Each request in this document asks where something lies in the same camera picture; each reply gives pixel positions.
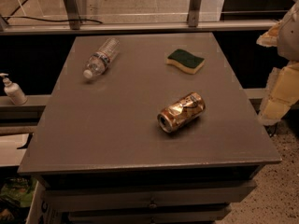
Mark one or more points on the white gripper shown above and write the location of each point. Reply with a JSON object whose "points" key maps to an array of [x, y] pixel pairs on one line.
{"points": [[290, 36]]}

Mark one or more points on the lower grey drawer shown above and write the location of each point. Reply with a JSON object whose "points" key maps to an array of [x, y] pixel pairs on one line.
{"points": [[159, 215]]}

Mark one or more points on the crushed orange soda can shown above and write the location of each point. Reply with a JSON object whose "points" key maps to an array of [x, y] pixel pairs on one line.
{"points": [[181, 112]]}

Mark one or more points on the clear plastic water bottle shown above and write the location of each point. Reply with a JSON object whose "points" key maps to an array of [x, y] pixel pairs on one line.
{"points": [[101, 59]]}

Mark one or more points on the green snack bag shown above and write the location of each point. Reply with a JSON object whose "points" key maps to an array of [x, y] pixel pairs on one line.
{"points": [[16, 195]]}

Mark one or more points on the metal rail frame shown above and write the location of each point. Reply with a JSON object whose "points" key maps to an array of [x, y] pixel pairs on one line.
{"points": [[81, 17]]}

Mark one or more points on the grey drawer cabinet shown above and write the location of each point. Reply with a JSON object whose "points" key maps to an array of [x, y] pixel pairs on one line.
{"points": [[106, 135]]}

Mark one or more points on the white cardboard box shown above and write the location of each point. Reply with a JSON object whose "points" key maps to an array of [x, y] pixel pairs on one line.
{"points": [[40, 211]]}

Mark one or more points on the green and yellow sponge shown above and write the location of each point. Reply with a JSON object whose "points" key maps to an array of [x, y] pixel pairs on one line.
{"points": [[185, 61]]}

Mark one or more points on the upper grey drawer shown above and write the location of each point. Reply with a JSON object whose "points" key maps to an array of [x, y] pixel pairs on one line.
{"points": [[144, 197]]}

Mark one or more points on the white pump dispenser bottle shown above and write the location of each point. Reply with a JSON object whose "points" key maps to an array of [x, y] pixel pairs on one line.
{"points": [[13, 91]]}

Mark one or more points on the grey drawer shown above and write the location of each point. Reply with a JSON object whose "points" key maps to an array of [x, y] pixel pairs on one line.
{"points": [[144, 197], [159, 215]]}

